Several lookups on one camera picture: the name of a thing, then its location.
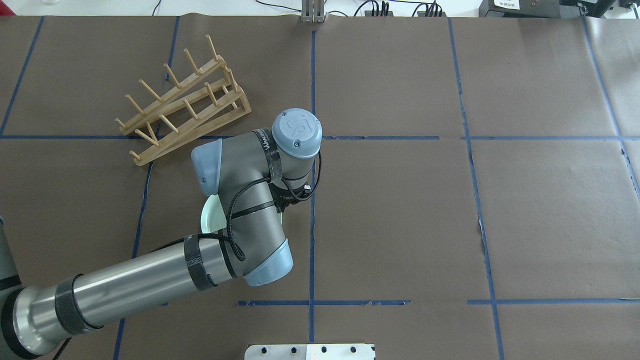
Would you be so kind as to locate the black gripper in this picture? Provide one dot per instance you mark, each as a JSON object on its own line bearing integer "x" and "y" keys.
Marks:
{"x": 288, "y": 199}

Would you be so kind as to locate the light green plate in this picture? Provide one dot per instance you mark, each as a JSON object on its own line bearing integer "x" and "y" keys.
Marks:
{"x": 252, "y": 219}

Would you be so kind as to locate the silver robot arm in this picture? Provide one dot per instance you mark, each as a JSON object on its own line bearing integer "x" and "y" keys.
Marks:
{"x": 248, "y": 181}

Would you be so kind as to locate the wooden plate rack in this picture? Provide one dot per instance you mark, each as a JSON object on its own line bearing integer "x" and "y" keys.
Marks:
{"x": 206, "y": 100}

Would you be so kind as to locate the upper orange black adapter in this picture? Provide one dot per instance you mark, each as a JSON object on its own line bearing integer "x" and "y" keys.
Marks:
{"x": 379, "y": 9}

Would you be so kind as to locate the orange black adapter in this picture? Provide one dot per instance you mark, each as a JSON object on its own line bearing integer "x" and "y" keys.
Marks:
{"x": 429, "y": 10}
{"x": 379, "y": 9}

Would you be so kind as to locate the lower orange black adapter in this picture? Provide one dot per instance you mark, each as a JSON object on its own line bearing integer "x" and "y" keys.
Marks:
{"x": 429, "y": 10}

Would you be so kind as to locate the black computer box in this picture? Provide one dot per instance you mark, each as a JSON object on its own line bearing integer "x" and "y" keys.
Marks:
{"x": 548, "y": 9}

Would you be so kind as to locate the aluminium frame post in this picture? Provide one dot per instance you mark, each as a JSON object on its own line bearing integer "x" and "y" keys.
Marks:
{"x": 313, "y": 11}

